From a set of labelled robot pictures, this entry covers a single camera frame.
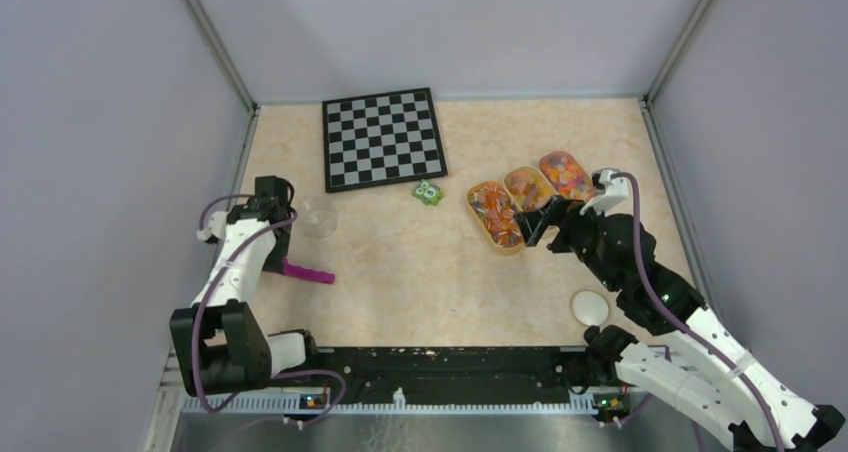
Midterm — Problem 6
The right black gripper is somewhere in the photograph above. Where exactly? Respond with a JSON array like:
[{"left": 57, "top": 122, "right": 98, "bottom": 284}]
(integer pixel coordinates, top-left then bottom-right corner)
[{"left": 512, "top": 194, "right": 621, "bottom": 291}]

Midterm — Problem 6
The clear plastic cup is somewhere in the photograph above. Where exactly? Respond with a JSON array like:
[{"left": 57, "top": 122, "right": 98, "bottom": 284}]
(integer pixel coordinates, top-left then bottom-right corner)
[{"left": 301, "top": 197, "right": 337, "bottom": 238}]

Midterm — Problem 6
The magenta plastic scoop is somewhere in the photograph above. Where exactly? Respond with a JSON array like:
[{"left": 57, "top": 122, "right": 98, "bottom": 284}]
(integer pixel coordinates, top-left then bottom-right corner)
[{"left": 281, "top": 259, "right": 336, "bottom": 285}]

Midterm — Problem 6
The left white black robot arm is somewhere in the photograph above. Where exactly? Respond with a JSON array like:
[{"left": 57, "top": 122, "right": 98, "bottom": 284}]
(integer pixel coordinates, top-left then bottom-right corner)
[{"left": 169, "top": 176, "right": 321, "bottom": 397}]

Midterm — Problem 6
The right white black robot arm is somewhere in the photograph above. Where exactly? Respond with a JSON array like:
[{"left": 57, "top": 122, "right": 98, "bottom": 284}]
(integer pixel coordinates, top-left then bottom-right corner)
[{"left": 515, "top": 196, "right": 846, "bottom": 451}]

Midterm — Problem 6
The tray with yellow gummy candies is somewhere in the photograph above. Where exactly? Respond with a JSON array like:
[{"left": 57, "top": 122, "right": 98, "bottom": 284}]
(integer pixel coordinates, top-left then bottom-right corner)
[{"left": 503, "top": 166, "right": 557, "bottom": 211}]

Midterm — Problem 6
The tray with orange wrapped candies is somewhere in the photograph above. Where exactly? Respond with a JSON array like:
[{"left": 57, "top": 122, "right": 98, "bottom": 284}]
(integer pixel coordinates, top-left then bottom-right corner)
[{"left": 465, "top": 180, "right": 525, "bottom": 255}]

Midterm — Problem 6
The tray with mixed colourful candies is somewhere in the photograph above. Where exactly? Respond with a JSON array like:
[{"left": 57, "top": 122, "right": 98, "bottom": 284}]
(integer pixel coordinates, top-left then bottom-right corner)
[{"left": 538, "top": 151, "right": 594, "bottom": 201}]

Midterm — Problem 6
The white round lid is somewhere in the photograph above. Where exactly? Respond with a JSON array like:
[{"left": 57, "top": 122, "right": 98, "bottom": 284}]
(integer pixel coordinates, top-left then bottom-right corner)
[{"left": 570, "top": 290, "right": 610, "bottom": 327}]

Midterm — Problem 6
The green owl toy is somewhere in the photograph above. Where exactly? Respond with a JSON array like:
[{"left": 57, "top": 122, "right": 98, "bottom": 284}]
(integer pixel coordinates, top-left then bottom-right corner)
[{"left": 412, "top": 179, "right": 444, "bottom": 206}]

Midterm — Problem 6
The black white chessboard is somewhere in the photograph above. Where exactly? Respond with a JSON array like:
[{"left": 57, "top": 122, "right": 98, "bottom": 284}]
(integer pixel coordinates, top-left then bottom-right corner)
[{"left": 321, "top": 87, "right": 449, "bottom": 193}]

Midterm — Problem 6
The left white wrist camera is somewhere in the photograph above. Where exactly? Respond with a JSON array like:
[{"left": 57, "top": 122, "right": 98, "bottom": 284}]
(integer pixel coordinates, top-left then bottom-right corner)
[{"left": 196, "top": 211, "right": 228, "bottom": 244}]

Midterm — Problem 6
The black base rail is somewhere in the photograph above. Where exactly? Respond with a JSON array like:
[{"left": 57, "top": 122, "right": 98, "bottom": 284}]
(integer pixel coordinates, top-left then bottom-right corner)
[{"left": 272, "top": 346, "right": 623, "bottom": 406}]

